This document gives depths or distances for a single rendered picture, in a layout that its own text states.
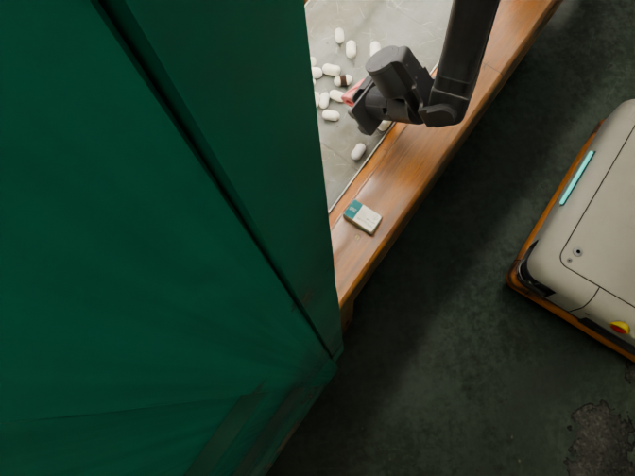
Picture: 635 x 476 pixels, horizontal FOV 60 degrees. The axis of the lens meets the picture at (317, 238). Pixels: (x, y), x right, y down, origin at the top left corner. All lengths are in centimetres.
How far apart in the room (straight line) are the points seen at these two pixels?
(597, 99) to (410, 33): 106
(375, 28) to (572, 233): 77
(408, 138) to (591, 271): 72
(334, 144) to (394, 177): 14
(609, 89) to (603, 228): 66
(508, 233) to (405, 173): 87
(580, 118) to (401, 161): 112
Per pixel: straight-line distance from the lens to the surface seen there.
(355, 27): 119
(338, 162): 105
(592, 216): 163
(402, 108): 90
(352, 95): 98
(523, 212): 188
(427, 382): 173
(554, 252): 156
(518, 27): 120
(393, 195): 100
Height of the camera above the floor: 171
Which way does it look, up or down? 75 degrees down
